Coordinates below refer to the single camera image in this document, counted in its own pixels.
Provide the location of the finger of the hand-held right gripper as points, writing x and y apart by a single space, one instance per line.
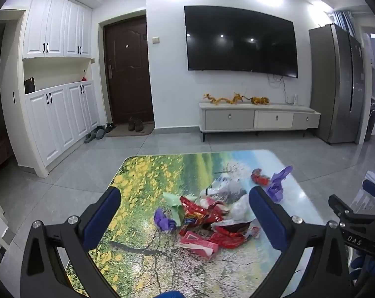
373 188
339 205

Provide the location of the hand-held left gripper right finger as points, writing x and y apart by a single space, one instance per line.
268 220

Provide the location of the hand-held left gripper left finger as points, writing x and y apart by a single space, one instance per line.
103 220

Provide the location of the purple plastic wrapper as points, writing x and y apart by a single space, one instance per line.
162 220

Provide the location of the person's right hand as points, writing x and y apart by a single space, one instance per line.
365 262

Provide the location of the white cloth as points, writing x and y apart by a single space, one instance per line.
241 206

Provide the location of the purple plastic packaging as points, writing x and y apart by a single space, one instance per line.
279 183

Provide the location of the red crumpled wrapper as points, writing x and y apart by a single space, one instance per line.
230 237

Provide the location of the red wrapper in clear plastic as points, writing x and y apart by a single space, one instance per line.
260 177

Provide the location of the clear printed plastic bag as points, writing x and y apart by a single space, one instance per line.
227 187

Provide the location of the washing machine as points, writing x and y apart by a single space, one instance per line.
371 121

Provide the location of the green paper scrap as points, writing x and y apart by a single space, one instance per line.
175 203

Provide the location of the red gold foil wrapper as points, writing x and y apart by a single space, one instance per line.
193 208

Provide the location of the pink red cardboard box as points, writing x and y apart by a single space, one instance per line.
195 243

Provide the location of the grey slipper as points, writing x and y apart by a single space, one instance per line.
100 133
89 137

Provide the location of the brown doormat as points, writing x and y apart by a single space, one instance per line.
119 131

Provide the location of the dark slippers pair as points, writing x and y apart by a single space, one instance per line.
109 127

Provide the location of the brown shoe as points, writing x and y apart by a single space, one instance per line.
139 125

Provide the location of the white television stand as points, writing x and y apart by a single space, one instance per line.
230 119

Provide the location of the grey refrigerator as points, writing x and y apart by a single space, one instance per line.
333 83

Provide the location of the white shoe cabinet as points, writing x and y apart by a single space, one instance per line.
60 115

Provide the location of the golden dragon ornament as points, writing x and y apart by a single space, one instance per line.
218 100
240 97
260 100

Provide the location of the dark brown entrance door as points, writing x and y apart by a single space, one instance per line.
128 74

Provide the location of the black bag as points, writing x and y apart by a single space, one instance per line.
29 86

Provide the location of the striped curtain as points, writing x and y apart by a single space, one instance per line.
344 21

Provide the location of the wall-mounted black television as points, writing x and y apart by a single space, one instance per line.
240 40

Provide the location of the wall light switch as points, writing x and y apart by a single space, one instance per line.
155 40

